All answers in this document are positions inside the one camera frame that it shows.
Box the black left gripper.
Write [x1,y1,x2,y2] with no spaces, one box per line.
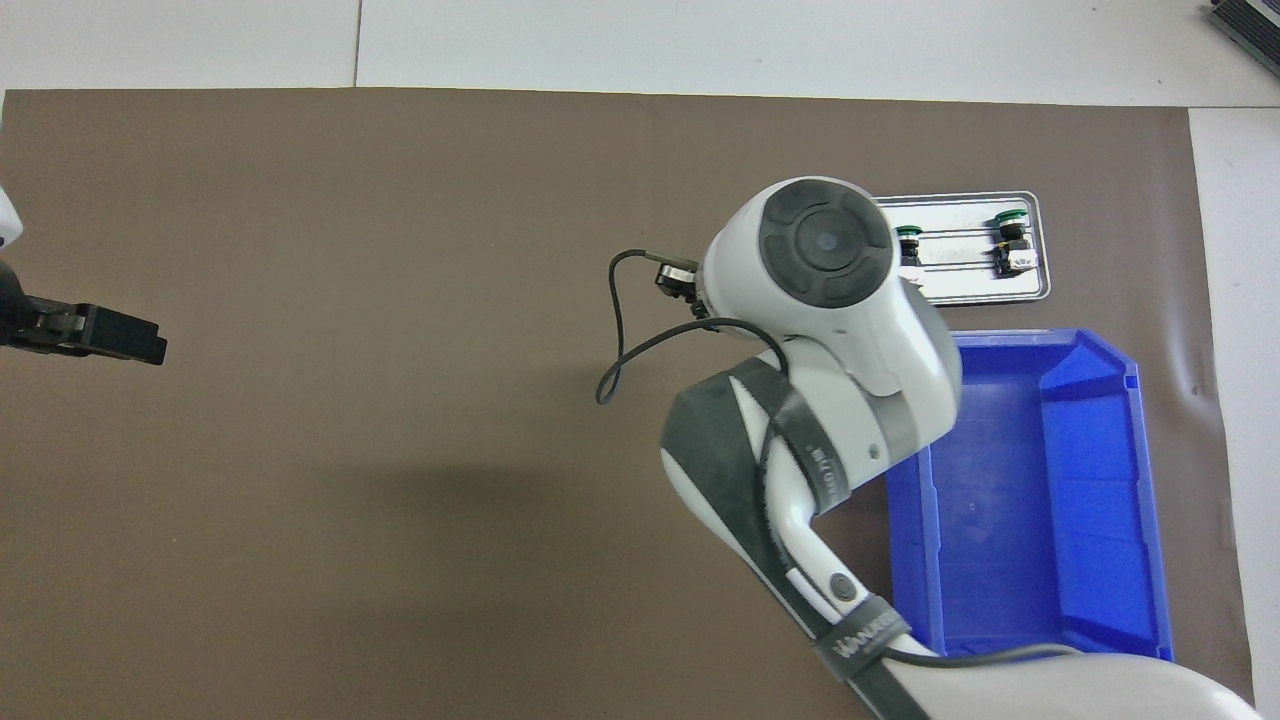
[0,262,169,367]

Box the brown table mat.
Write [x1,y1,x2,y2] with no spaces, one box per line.
[0,88,1257,720]

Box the grey metal tray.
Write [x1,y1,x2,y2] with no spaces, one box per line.
[873,191,1052,307]

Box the blue plastic storage bin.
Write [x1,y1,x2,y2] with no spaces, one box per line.
[885,327,1177,663]

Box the grey ribbed device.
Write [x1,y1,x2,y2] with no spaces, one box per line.
[1205,0,1280,51]

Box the green push button switch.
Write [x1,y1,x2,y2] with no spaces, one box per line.
[992,208,1039,277]
[895,226,927,295]

